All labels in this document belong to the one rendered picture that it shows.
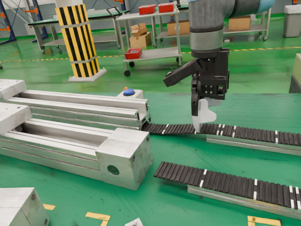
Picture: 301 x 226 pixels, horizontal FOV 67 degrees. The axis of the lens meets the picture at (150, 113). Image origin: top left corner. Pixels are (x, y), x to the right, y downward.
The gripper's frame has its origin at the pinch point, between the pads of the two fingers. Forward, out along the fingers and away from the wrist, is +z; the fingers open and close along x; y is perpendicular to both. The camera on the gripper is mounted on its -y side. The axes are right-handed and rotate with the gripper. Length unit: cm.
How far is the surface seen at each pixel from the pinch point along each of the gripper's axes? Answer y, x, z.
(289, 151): 22.5, -2.1, 4.8
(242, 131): 11.6, 0.4, 2.0
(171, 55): -107, 270, 57
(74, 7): -231, 227, -24
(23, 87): -75, 4, -4
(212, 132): 4.1, -1.7, 2.2
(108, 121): -27.5, -5.1, 0.8
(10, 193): -25.6, -39.3, -4.0
